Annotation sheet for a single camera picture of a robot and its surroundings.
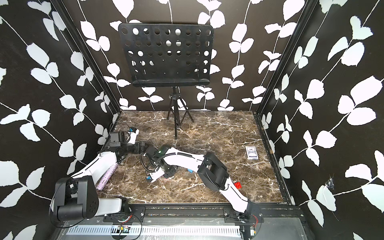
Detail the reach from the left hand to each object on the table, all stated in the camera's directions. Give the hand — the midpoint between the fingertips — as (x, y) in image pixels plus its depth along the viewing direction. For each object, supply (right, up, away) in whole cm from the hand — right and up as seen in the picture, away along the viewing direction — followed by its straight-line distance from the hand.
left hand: (141, 142), depth 90 cm
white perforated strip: (+15, -40, -20) cm, 48 cm away
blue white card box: (+70, -8, +5) cm, 71 cm away
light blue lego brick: (+30, -17, -2) cm, 35 cm away
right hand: (+16, -15, -4) cm, 22 cm away
